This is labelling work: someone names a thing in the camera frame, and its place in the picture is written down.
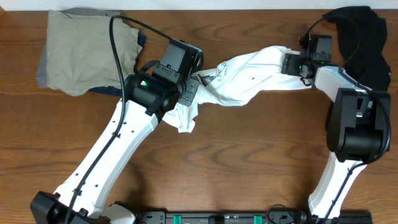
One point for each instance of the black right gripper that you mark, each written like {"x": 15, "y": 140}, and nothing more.
{"x": 288, "y": 65}

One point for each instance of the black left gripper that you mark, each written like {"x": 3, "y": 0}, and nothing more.
{"x": 191, "y": 84}

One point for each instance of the white printed t-shirt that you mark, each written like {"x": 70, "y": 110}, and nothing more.
{"x": 235, "y": 82}

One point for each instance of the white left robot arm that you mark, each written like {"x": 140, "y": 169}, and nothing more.
{"x": 82, "y": 197}

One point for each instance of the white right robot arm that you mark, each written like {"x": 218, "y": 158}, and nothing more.
{"x": 358, "y": 134}

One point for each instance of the black logo t-shirt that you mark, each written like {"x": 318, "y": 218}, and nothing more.
{"x": 362, "y": 35}

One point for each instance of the dark blue folded garment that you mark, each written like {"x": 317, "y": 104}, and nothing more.
{"x": 113, "y": 91}

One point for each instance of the khaki folded garment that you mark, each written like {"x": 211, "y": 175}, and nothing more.
{"x": 79, "y": 53}

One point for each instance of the grey folded garment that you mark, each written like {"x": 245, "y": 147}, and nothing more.
{"x": 41, "y": 75}

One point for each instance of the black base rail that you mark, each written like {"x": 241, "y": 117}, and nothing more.
{"x": 276, "y": 214}

